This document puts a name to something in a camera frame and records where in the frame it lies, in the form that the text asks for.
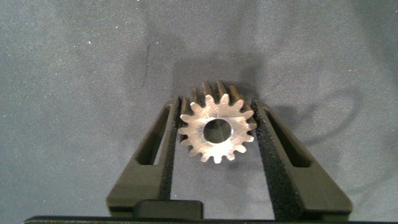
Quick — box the small steel gear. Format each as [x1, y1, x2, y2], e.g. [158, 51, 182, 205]
[177, 80, 259, 165]

